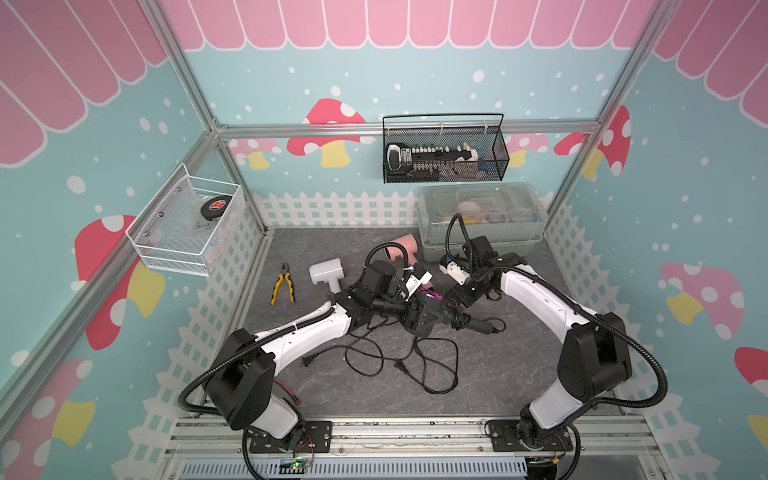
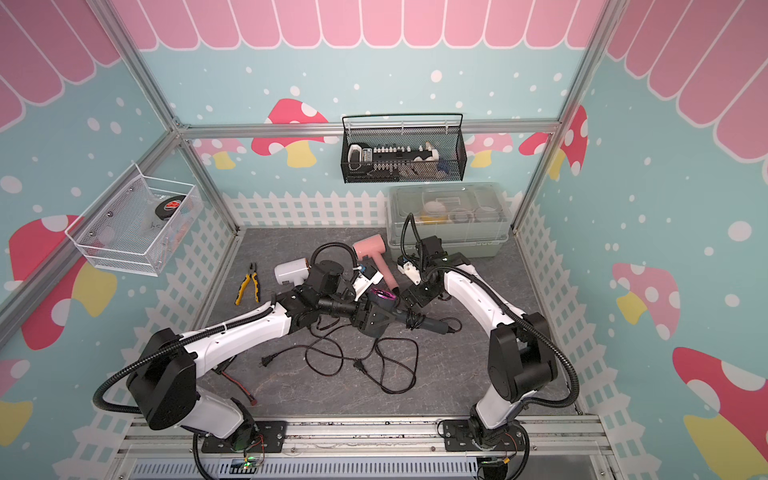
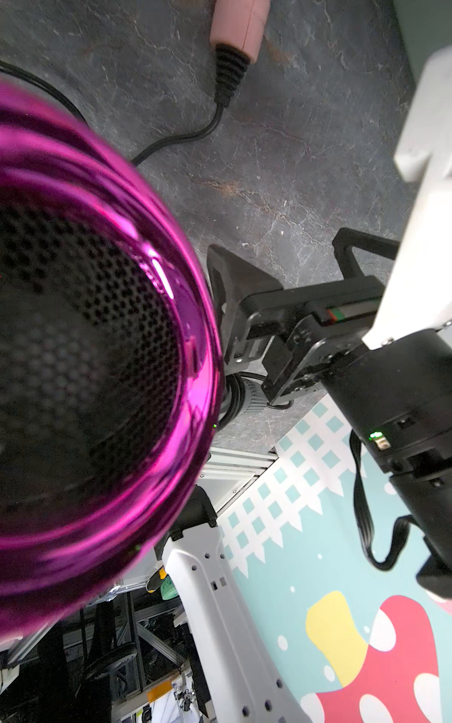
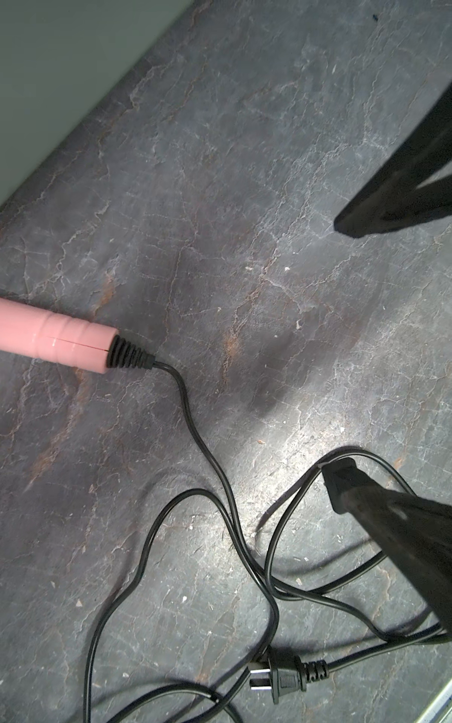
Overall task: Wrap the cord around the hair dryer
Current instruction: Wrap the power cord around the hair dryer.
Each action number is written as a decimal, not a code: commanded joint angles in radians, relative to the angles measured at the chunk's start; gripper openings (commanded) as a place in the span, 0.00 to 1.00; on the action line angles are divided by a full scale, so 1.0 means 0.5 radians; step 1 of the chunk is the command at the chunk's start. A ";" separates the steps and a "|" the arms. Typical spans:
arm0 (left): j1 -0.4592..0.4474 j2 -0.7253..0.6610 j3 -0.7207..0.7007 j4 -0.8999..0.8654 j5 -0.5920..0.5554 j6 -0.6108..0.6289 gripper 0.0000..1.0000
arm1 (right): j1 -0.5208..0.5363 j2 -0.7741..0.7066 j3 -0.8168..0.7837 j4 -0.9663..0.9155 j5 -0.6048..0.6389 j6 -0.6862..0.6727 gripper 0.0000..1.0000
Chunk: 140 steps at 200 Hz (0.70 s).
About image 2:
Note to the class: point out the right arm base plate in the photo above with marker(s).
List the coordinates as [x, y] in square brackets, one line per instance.
[464, 435]

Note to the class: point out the black magenta hair dryer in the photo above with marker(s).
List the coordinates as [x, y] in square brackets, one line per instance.
[410, 318]

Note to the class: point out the black red tape measure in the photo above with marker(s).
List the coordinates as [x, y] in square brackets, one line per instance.
[166, 208]

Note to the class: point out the black wire mesh basket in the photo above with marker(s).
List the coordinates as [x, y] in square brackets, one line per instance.
[442, 130]

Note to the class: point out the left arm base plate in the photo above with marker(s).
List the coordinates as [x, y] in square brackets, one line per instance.
[259, 437]

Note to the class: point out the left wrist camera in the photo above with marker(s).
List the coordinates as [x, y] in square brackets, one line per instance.
[368, 275]

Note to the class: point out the yellow handled pliers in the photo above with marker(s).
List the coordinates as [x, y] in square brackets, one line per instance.
[250, 279]

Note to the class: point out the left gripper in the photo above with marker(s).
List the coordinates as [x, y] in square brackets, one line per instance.
[364, 322]

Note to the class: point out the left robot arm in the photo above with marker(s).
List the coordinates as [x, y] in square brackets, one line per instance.
[162, 385]

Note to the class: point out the white wire mesh basket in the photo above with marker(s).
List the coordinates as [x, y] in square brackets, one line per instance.
[120, 232]

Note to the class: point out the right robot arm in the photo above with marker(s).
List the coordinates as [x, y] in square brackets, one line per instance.
[524, 364]

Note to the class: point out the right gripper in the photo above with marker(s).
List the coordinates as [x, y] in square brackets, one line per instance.
[418, 297]

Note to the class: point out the green clear-lid storage box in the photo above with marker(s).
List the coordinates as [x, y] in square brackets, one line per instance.
[473, 219]

